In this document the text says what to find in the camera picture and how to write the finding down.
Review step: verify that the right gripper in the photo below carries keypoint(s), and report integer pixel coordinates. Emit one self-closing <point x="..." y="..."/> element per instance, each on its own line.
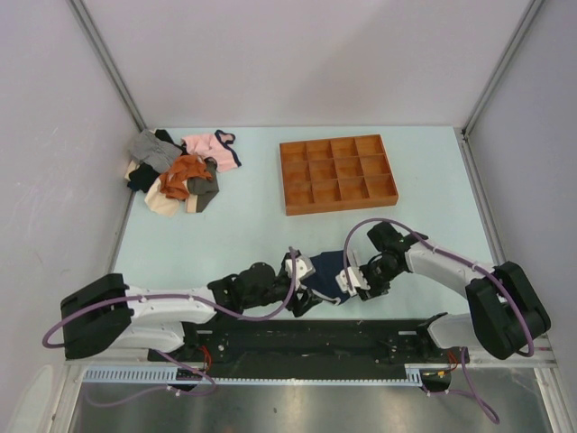
<point x="374" y="290"/>

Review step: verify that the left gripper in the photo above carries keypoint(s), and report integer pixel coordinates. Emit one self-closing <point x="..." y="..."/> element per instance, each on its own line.
<point x="298" y="304"/>

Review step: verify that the navy underwear with white trim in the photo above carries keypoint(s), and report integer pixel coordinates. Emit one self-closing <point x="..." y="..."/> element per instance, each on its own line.
<point x="323" y="281"/>

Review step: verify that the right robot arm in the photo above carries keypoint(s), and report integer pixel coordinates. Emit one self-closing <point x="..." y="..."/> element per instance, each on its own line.
<point x="505" y="315"/>

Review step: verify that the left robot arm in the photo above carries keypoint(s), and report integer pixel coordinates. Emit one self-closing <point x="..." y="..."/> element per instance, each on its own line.
<point x="108" y="313"/>

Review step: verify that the olive and beige underwear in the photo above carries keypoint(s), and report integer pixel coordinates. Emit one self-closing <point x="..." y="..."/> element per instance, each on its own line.
<point x="201" y="193"/>

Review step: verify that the orange underwear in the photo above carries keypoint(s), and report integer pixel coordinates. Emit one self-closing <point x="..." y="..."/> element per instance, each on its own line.
<point x="174" y="182"/>

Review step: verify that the pink underwear with navy trim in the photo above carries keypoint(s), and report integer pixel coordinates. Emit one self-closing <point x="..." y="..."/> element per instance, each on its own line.
<point x="217" y="146"/>

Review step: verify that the cream underwear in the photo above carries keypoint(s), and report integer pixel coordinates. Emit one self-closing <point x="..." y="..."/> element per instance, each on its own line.
<point x="158" y="203"/>

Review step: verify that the black underwear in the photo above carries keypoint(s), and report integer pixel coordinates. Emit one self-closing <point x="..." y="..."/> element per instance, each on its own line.
<point x="142" y="178"/>

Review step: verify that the grey ribbed underwear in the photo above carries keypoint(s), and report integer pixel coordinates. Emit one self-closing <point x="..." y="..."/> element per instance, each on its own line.
<point x="149" y="149"/>

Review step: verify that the wooden compartment tray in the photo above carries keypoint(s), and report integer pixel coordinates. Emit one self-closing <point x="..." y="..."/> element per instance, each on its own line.
<point x="336" y="174"/>

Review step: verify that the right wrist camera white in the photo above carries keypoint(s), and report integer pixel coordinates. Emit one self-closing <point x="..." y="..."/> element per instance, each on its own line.
<point x="351" y="282"/>

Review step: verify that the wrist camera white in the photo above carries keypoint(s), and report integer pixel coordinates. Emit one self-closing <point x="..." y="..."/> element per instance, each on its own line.
<point x="351" y="282"/>
<point x="298" y="265"/>

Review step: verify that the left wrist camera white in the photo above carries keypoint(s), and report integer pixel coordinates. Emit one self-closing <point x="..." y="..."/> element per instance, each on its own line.
<point x="298" y="265"/>

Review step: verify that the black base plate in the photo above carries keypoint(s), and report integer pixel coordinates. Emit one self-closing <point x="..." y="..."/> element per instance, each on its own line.
<point x="395" y="341"/>

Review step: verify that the aluminium corner post right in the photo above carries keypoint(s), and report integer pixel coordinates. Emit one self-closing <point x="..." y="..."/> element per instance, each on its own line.
<point x="517" y="38"/>

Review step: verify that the aluminium corner post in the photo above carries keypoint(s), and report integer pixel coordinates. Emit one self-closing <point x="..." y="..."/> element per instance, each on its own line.
<point x="517" y="38"/>
<point x="104" y="56"/>

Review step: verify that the grey slotted cable duct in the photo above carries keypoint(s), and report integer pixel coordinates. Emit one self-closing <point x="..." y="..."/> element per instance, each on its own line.
<point x="173" y="375"/>

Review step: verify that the aluminium rail front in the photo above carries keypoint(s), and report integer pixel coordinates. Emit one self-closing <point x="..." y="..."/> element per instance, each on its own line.
<point x="543" y="357"/>

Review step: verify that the aluminium corner post left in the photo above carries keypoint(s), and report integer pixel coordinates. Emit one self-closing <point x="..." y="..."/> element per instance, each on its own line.
<point x="104" y="56"/>

